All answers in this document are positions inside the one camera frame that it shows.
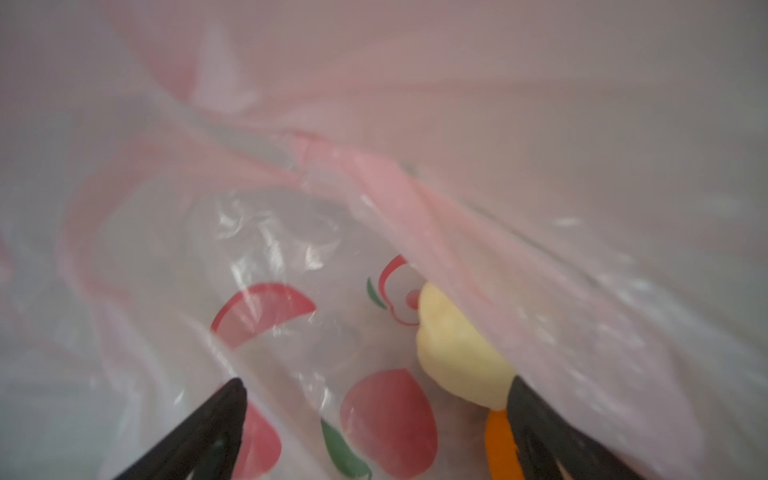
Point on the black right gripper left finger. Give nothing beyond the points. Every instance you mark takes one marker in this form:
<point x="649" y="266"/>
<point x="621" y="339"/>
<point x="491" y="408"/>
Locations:
<point x="203" y="446"/>

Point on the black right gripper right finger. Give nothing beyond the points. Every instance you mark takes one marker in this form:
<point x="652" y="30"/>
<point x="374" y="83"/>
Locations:
<point x="550" y="448"/>

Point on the pink plastic bag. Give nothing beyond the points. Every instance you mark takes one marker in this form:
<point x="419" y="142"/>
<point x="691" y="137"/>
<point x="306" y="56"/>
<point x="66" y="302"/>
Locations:
<point x="196" y="191"/>

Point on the beige round fruit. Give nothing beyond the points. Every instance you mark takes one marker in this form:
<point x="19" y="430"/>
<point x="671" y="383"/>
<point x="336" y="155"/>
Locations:
<point x="456" y="356"/>

